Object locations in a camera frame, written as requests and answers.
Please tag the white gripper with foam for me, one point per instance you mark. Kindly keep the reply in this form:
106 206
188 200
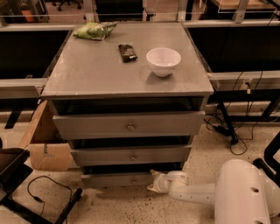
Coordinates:
164 183

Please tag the grey bottom drawer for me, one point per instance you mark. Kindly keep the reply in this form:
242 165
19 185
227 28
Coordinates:
100 176

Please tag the grey drawer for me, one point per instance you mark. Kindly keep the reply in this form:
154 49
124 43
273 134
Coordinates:
149 124
131 155
100 176

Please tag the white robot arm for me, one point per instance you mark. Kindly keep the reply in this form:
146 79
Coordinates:
241 194

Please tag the grey middle drawer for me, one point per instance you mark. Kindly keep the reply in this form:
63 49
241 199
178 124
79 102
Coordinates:
131 155

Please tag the grey wooden drawer cabinet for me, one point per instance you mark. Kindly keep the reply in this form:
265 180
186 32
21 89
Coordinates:
91 78

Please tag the grey top drawer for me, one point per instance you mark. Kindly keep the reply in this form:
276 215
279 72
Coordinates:
149 124

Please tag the black table leg stand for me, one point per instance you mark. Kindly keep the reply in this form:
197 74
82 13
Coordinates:
221 106

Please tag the black office chair base right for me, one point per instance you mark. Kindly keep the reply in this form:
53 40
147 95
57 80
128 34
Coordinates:
269 164

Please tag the brown cardboard box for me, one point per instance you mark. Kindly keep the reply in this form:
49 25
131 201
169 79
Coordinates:
48 151

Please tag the white ceramic bowl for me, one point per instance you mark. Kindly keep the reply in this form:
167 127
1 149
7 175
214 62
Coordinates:
162 61

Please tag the dark brown snack packet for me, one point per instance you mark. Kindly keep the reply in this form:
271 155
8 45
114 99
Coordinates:
127 52

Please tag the black chair left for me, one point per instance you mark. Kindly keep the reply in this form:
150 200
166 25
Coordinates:
13 172

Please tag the green chip bag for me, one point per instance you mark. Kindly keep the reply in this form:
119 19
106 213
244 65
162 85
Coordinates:
95 31

